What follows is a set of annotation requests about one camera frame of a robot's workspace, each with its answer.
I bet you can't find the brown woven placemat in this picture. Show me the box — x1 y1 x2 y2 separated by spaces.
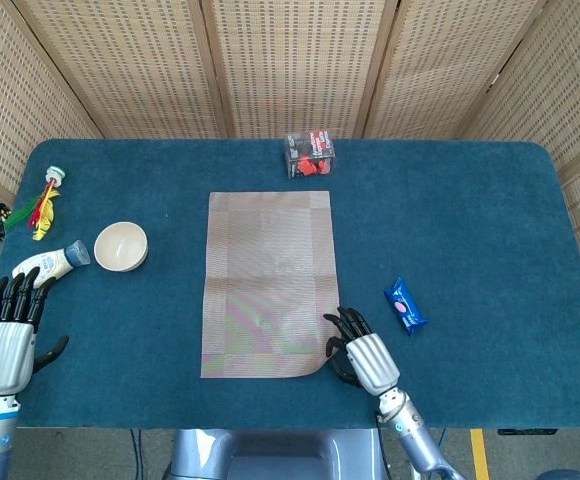
199 190 341 380

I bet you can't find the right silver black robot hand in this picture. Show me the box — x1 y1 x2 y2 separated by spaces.
323 306 402 397

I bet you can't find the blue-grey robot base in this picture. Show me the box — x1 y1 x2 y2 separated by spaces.
162 428 386 480

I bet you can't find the colourful feather shuttlecock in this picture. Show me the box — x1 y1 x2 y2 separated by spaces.
3 166 67 242

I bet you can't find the clear box of red caps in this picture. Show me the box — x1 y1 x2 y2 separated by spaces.
283 130 338 180

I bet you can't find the blue table cloth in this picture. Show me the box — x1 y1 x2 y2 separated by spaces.
0 138 580 430

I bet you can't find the white bowl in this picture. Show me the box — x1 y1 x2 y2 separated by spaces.
93 221 150 273

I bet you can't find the blue cookie packet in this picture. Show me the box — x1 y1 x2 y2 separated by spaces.
383 276 430 337

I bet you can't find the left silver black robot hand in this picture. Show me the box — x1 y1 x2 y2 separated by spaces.
0 267 70 396

